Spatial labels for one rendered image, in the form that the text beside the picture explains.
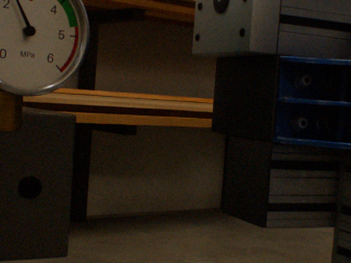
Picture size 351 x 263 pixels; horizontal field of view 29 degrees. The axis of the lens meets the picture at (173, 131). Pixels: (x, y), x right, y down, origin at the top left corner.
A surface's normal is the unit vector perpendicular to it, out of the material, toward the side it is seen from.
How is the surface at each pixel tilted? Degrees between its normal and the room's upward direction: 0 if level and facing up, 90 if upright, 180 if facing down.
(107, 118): 90
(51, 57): 90
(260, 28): 90
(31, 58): 90
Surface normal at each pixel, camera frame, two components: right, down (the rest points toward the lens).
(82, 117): 0.63, 0.10
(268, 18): 0.40, 0.07
